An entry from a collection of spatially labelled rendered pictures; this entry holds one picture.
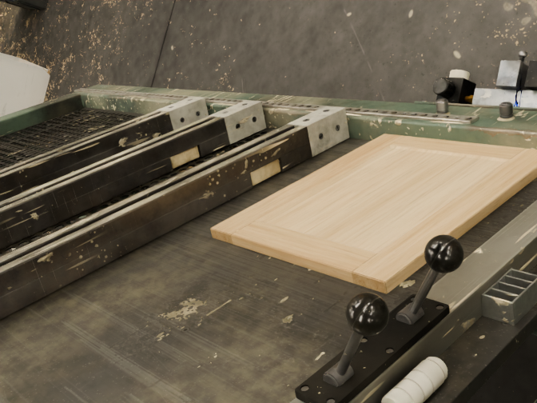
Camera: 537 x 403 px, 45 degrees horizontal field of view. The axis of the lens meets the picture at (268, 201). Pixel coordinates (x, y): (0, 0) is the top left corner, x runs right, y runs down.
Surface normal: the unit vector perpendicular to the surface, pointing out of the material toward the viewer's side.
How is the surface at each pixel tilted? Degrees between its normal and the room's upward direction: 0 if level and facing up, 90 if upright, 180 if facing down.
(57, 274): 90
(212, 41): 0
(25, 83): 90
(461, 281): 60
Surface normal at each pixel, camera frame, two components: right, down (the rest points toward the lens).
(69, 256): 0.67, 0.16
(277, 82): -0.71, -0.11
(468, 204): -0.19, -0.90
